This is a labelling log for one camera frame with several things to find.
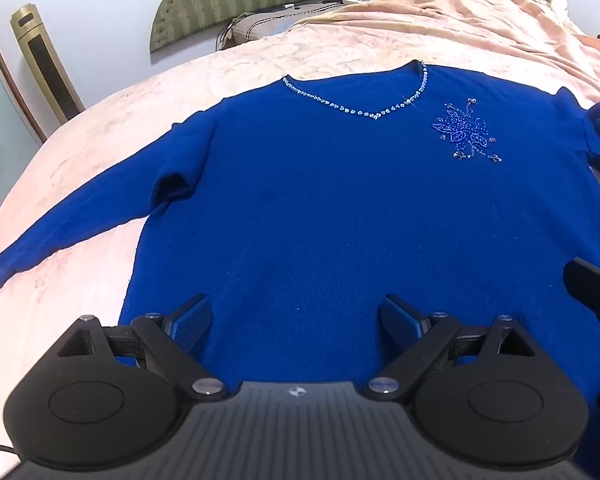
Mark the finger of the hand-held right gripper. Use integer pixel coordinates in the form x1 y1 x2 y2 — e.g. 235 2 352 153
563 257 600 320

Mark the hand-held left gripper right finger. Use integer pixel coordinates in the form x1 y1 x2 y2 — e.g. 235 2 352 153
367 293 537 402

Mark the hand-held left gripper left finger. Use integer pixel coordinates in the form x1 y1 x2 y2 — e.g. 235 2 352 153
60 294 227 402

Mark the blue beaded sweater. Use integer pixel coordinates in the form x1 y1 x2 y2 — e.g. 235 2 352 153
0 59 600 480

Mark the pink floral bed sheet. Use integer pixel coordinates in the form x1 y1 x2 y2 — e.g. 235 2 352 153
0 22 600 480

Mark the peach blanket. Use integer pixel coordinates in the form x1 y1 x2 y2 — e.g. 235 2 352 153
290 0 600 117

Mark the gold tower fan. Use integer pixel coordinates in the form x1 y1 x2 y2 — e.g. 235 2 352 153
9 3 86 127

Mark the brown striped pillow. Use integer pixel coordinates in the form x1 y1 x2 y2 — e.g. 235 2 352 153
216 2 342 52

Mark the brown door frame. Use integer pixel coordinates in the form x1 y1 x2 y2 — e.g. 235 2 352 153
0 0 48 145

